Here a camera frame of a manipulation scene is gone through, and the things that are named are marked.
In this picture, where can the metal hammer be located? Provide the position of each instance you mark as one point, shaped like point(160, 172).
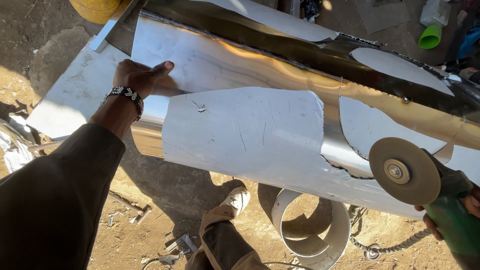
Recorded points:
point(131, 208)

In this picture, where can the person's white shoe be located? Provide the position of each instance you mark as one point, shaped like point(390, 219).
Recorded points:
point(237, 198)

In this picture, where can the small steel angle bracket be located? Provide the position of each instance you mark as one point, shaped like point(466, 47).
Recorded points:
point(182, 243)

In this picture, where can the black plastic bag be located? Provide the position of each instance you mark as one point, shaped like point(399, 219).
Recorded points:
point(309, 9)

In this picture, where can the person's right hand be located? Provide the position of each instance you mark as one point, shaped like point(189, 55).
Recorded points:
point(431, 225)

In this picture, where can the yellow round container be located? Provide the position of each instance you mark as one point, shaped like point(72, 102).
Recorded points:
point(95, 9)

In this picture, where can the flat white metal sheet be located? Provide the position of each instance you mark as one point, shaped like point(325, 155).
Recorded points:
point(75, 93)

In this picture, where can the large stainless steel sheet cylinder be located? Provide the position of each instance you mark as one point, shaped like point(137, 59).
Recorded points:
point(247, 135)

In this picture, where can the thin wooden stick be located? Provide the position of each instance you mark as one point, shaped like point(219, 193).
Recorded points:
point(45, 146)

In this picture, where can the blue plastic bag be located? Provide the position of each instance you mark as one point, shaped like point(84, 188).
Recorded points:
point(469, 42)

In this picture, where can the person's left hand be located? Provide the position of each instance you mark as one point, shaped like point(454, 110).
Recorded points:
point(133, 77)

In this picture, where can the person's brown trouser leg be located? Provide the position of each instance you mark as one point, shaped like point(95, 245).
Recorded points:
point(225, 243)

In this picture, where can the small round metal disc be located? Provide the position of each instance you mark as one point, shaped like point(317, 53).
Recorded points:
point(372, 252)

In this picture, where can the flat grey sheet offcut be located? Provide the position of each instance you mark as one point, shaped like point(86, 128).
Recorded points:
point(382, 15)

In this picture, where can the green plastic cup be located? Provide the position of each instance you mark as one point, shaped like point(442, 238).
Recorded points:
point(430, 37)

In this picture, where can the crumpled clear plastic film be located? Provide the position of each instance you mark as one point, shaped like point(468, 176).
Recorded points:
point(15, 144)

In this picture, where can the green angle grinder with disc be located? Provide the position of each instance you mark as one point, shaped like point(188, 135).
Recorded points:
point(405, 170)

